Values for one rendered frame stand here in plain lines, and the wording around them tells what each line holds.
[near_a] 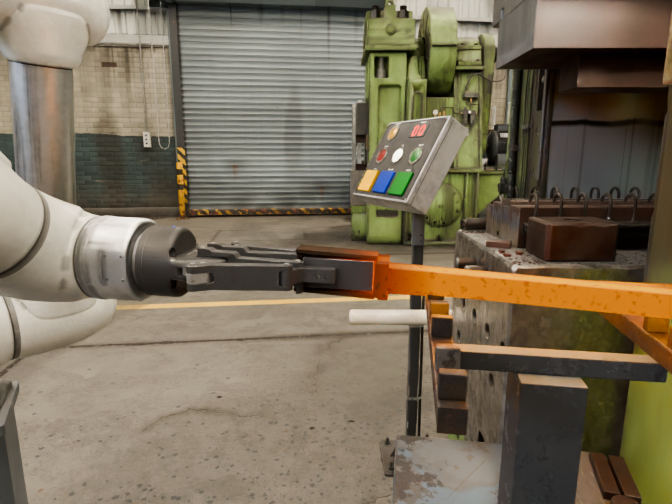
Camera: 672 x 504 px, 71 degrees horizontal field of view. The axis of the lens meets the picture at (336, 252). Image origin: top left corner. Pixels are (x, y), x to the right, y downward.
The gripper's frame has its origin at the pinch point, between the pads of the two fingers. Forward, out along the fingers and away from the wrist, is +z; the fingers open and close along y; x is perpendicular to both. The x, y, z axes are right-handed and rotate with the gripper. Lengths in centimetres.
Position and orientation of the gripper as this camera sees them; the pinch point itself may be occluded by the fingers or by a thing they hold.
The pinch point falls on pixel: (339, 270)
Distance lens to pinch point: 47.5
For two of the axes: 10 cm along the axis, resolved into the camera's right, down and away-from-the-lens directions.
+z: 9.9, 0.5, -1.3
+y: -1.4, 2.0, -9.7
